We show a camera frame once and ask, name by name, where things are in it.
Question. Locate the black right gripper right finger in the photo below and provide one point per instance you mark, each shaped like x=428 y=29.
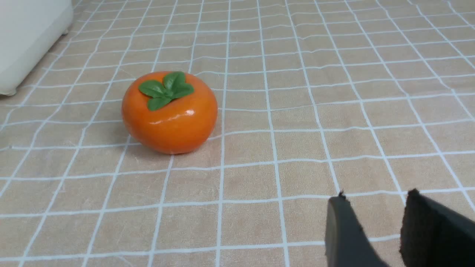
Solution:
x=433 y=235

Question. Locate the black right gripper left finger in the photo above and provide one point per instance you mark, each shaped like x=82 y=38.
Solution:
x=346 y=244

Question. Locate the white two-slot toaster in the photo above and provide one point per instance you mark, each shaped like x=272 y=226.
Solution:
x=28 y=29

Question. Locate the checked beige tablecloth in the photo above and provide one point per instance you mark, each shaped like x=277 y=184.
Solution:
x=370 y=97

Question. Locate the orange toy persimmon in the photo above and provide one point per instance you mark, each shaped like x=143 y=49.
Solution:
x=172 y=112

